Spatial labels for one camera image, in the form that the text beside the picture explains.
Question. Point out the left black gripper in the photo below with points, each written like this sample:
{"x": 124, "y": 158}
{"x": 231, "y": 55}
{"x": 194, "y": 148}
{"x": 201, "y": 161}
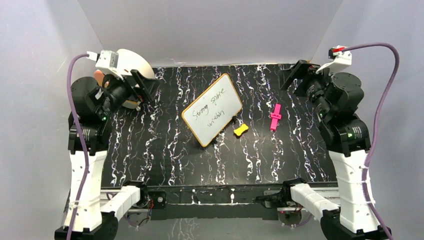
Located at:
{"x": 147, "y": 88}

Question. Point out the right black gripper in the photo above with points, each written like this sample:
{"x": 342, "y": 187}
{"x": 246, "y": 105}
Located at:
{"x": 298, "y": 75}

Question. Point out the yellow bone-shaped eraser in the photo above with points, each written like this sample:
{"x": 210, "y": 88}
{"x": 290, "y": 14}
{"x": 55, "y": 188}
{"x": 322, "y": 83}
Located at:
{"x": 238, "y": 132}

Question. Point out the white whiteboard with orange frame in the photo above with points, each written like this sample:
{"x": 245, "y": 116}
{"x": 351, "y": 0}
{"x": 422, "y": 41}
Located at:
{"x": 213, "y": 110}

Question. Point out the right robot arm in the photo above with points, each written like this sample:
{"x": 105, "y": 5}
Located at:
{"x": 335, "y": 98}

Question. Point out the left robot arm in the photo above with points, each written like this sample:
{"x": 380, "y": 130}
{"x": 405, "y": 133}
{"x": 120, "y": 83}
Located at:
{"x": 87, "y": 218}

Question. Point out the cream cylinder with orange face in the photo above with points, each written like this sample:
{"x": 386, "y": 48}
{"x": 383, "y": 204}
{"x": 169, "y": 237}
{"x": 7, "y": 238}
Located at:
{"x": 127, "y": 60}

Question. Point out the pink plastic cross piece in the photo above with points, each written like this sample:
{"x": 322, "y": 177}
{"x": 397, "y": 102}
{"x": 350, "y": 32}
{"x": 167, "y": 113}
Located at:
{"x": 275, "y": 116}

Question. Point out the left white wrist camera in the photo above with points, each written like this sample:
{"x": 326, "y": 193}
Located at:
{"x": 107, "y": 62}

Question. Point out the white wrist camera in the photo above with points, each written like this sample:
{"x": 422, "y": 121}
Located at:
{"x": 107, "y": 62}
{"x": 341, "y": 60}

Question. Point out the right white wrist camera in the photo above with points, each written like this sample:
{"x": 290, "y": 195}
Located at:
{"x": 341, "y": 60}

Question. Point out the black front mounting rail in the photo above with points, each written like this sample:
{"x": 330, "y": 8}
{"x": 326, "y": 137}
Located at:
{"x": 211, "y": 201}

